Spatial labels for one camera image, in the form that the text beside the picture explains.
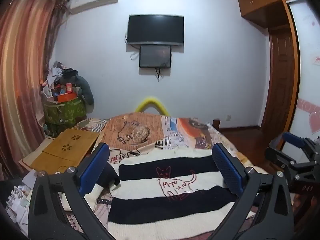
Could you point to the orange box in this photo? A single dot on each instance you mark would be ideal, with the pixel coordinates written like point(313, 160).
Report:
point(66, 97)

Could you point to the wooden lap table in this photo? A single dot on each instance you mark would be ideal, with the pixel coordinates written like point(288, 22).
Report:
point(62, 142)

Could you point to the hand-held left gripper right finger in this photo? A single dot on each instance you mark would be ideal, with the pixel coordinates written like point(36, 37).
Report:
point(226, 166)

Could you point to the large black wall television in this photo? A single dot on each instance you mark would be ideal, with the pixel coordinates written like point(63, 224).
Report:
point(155, 28)

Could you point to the white wall socket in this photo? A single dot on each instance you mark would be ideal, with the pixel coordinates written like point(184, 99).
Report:
point(228, 118)

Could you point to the white air conditioner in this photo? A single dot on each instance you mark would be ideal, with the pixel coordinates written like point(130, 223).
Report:
point(95, 2)

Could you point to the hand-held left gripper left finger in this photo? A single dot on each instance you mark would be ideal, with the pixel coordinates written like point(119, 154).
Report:
point(93, 166)

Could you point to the striped orange curtain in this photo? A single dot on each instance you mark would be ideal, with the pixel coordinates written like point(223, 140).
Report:
point(20, 67)

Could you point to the wooden door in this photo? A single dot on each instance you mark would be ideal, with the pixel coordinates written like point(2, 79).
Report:
point(280, 80)

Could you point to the small black wall monitor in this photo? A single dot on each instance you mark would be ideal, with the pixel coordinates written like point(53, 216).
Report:
point(155, 56)

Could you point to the yellow foam tube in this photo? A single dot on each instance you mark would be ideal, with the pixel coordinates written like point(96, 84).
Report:
point(152, 100)

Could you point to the black and white striped sweater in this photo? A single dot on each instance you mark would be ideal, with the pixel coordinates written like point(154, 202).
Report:
point(150, 171)

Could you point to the pile of clothes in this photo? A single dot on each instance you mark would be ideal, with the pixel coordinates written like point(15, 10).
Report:
point(57, 73)

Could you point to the newspaper print bed sheet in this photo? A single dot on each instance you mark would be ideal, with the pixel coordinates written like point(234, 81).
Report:
point(175, 127)

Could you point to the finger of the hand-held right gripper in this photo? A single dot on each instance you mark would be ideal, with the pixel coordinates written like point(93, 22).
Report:
point(287, 161)
point(295, 138)

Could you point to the pink heart sticker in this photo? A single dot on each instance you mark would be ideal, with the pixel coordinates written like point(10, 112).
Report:
point(312, 120)

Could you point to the white wardrobe door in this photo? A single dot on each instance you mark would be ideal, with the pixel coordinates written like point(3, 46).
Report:
point(307, 55)

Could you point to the green fabric storage box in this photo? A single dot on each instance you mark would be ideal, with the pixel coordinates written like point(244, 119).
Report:
point(65, 112)

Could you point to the wooden overhead cabinet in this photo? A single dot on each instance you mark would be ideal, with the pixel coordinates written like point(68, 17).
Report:
point(262, 2)

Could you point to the grey plush toy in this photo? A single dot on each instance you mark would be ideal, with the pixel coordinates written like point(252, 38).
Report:
point(86, 90)

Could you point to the pile of papers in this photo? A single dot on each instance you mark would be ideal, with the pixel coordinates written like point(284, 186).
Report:
point(17, 200)

